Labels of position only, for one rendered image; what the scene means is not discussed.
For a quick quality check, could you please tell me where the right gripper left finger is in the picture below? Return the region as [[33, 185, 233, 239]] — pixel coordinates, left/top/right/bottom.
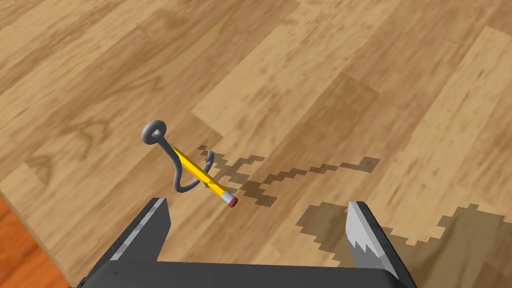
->
[[107, 197, 172, 263]]

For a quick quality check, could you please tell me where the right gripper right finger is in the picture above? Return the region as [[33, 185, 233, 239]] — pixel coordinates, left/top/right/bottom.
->
[[344, 200, 402, 279]]

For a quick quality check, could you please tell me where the yellow pencil with eraser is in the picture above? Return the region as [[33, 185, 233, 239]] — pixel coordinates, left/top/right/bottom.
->
[[170, 146, 239, 209]]

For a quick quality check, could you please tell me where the grey metal hook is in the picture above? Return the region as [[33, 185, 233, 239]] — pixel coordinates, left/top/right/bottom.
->
[[141, 119, 216, 194]]

